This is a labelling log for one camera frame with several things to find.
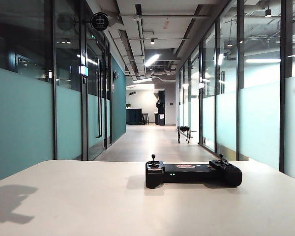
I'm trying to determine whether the dark bar counter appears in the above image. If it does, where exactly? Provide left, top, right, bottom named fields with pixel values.
left=126, top=107, right=144, bottom=125

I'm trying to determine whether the round black hanging sign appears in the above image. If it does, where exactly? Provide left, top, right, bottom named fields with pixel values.
left=90, top=12, right=110, bottom=31

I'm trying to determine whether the black quadruped robot dog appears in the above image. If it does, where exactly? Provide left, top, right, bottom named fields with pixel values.
left=177, top=125, right=192, bottom=145

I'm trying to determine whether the black remote control with joysticks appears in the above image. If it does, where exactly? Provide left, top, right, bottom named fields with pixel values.
left=145, top=153, right=243, bottom=189

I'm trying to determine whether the black vertical door handle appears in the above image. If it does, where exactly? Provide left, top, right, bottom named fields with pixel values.
left=96, top=57, right=103, bottom=139

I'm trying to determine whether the low black cabinet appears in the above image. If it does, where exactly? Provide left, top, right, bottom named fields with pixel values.
left=155, top=113, right=166, bottom=126

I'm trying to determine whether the tall black cabinet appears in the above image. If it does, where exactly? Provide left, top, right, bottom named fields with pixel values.
left=158, top=90, right=167, bottom=115

